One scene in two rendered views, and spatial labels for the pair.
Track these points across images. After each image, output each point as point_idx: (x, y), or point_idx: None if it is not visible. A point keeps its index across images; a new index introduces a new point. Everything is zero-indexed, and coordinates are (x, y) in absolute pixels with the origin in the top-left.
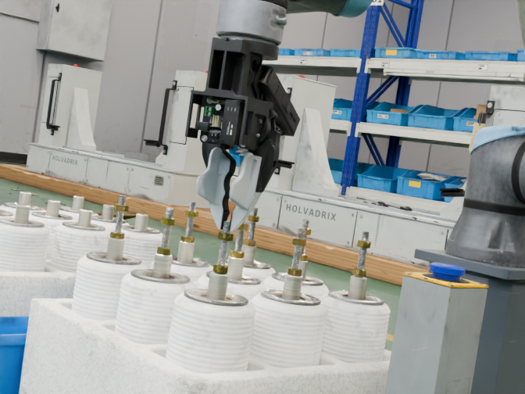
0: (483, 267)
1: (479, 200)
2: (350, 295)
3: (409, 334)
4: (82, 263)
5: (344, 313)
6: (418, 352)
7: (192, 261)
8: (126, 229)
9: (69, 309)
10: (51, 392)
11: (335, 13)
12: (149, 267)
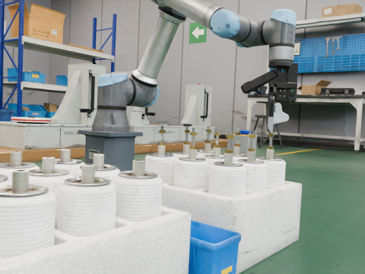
0: (136, 133)
1: (121, 106)
2: (209, 150)
3: None
4: (243, 169)
5: None
6: None
7: (186, 159)
8: (78, 162)
9: (242, 195)
10: (255, 236)
11: (248, 47)
12: None
